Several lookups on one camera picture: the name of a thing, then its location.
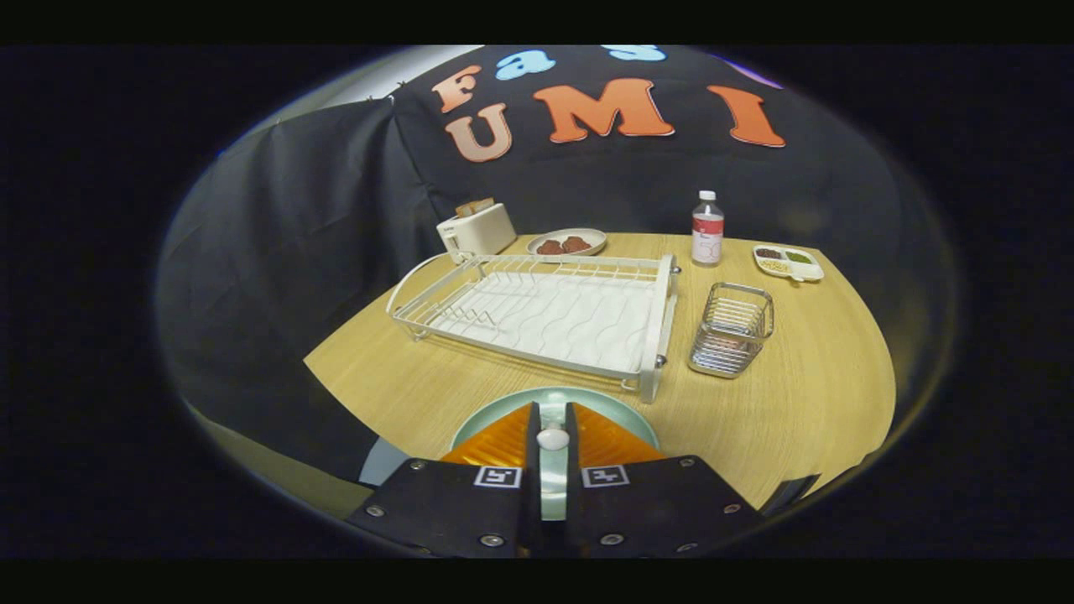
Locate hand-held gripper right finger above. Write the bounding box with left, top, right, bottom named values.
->
left=564, top=401, right=763, bottom=559

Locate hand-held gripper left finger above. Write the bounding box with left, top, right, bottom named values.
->
left=346, top=401, right=543, bottom=559

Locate light green plate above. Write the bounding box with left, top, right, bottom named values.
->
left=451, top=386, right=660, bottom=523

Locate white wire dish rack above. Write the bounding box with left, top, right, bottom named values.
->
left=386, top=252, right=682, bottom=405

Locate metal wire basket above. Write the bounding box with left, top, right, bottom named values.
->
left=688, top=282, right=775, bottom=379

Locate white oval plate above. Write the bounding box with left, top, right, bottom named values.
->
left=527, top=227, right=608, bottom=258

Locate white divided dish with beans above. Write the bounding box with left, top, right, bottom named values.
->
left=752, top=243, right=825, bottom=283

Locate white wavy drain tray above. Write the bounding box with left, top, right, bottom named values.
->
left=432, top=273, right=660, bottom=374

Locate black tablet stand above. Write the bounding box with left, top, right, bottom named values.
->
left=759, top=474, right=821, bottom=517

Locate white toaster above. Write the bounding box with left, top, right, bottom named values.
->
left=435, top=202, right=519, bottom=263

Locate clear bottle with red label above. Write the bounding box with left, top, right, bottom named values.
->
left=691, top=190, right=725, bottom=268

